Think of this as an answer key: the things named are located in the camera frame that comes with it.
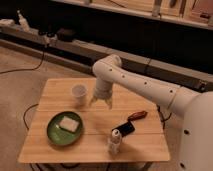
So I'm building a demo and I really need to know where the small white bottle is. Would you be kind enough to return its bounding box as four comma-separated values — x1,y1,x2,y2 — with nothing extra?
108,129,122,155

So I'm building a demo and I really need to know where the wooden table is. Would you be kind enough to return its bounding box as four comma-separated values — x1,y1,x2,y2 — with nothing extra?
18,78,170,163

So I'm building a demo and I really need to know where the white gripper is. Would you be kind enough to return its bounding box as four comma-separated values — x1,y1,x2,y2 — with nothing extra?
89,78,113,109

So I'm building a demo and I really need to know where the white plastic cup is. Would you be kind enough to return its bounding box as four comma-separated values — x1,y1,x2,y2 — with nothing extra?
71,84,87,106

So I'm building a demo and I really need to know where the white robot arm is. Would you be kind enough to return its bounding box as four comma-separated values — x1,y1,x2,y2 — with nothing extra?
92,54,213,171

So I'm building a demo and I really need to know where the white sponge block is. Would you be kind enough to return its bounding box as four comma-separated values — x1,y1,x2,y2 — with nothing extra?
59,116,79,132

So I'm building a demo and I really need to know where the black floor cable left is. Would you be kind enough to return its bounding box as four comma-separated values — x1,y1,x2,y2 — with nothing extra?
0,44,47,76

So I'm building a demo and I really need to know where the green ceramic bowl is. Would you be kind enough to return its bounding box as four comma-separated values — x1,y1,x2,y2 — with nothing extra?
46,111,84,146

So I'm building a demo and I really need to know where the white spray bottle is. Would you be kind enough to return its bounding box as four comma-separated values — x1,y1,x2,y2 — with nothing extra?
17,11,30,31

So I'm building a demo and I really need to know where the black round object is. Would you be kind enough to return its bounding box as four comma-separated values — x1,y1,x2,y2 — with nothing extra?
57,28,75,42

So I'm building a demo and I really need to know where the black cable under table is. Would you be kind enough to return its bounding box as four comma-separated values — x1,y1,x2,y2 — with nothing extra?
22,103,40,131

